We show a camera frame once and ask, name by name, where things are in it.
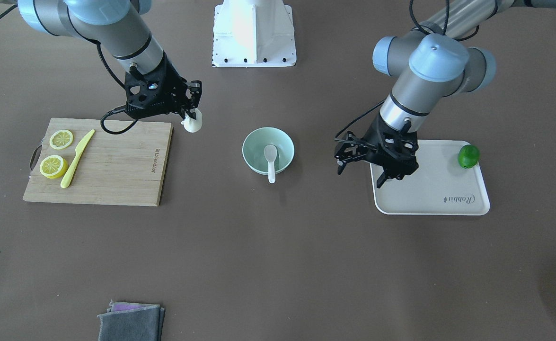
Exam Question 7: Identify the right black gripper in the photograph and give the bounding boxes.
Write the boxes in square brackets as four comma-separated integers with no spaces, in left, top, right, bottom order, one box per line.
[125,54,202,119]

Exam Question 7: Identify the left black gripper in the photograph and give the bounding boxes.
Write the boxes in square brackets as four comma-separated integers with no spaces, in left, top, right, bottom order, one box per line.
[334,114,419,183]

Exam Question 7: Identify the white ceramic spoon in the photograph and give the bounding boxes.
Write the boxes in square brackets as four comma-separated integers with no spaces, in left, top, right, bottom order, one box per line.
[264,144,278,184]

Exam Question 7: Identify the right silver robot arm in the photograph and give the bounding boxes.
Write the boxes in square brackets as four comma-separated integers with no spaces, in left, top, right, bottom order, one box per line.
[18,0,201,119]

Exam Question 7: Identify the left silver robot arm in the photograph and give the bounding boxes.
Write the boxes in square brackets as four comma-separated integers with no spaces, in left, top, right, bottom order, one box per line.
[335,0,556,188]

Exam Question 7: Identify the light green bowl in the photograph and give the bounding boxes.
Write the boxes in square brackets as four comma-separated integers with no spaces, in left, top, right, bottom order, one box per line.
[242,127,295,176]

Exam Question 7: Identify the beige rabbit tray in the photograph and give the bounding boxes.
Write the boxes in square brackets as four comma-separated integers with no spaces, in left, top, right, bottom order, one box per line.
[370,140,490,215]

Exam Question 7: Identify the green lime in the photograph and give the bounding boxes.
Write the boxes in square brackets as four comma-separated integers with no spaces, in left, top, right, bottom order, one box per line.
[458,144,481,169]

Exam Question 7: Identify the bamboo cutting board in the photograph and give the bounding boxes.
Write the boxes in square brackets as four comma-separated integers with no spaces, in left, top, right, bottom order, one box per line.
[23,118,173,206]

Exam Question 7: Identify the upper lemon slice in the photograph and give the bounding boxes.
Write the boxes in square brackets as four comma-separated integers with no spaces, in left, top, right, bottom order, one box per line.
[49,129,74,150]

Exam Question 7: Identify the yellow plastic knife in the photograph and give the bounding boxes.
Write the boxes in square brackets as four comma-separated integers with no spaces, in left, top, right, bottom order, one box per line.
[60,129,96,188]

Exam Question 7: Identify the lower lemon half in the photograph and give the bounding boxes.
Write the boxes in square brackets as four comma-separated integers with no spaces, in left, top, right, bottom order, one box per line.
[38,155,69,179]

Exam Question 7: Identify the grey folded cloth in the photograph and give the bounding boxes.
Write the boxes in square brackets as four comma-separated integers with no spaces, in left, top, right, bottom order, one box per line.
[97,301,165,341]

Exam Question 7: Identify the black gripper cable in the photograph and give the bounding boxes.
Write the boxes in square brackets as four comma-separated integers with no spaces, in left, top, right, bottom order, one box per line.
[96,43,139,135]

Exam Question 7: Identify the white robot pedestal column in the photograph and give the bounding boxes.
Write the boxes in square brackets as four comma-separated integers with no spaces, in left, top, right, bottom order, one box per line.
[212,0,297,68]

